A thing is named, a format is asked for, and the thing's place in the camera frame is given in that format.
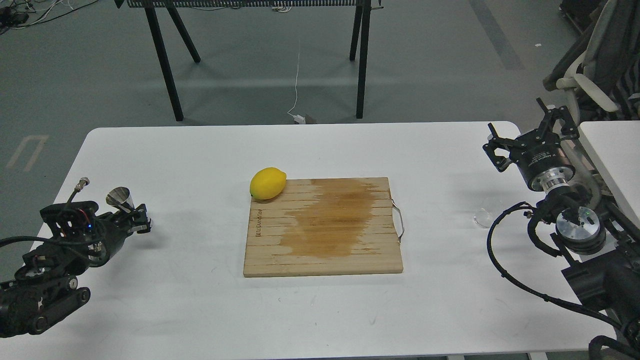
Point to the white side table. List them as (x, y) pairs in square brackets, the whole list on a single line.
[(614, 148)]

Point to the black metal frame table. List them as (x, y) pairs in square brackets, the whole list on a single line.
[(359, 43)]

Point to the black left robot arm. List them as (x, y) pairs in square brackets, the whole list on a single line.
[(45, 290)]

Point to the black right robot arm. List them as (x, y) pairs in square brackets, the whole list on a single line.
[(599, 242)]

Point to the steel double jigger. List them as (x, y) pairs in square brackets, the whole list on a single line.
[(120, 197)]

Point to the small clear glass beaker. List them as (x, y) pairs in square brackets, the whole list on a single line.
[(485, 217)]

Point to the grey office chair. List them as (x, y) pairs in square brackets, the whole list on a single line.
[(599, 74)]

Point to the wooden cutting board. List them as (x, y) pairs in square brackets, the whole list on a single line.
[(324, 227)]

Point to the yellow lemon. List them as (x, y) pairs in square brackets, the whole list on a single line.
[(267, 183)]

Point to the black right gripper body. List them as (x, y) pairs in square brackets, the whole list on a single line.
[(542, 162)]

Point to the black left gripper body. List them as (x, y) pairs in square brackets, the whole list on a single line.
[(110, 231)]

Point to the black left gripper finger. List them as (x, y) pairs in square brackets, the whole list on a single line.
[(136, 220)]

